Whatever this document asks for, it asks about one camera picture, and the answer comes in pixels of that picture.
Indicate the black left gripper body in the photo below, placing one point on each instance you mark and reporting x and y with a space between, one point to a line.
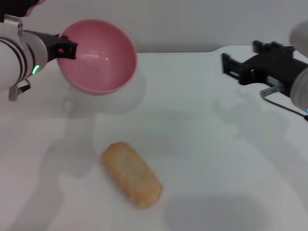
50 48

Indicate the pink plastic bowl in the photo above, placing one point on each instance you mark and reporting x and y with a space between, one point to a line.
101 60

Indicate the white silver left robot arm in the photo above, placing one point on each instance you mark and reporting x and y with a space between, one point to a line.
16 60

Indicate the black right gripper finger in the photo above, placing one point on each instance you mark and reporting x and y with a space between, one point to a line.
232 67
258 45

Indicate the oblong golden bread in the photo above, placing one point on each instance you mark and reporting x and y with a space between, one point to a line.
132 175

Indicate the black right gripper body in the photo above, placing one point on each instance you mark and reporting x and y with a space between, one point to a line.
272 67

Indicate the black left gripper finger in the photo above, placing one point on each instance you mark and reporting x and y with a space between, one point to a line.
68 49

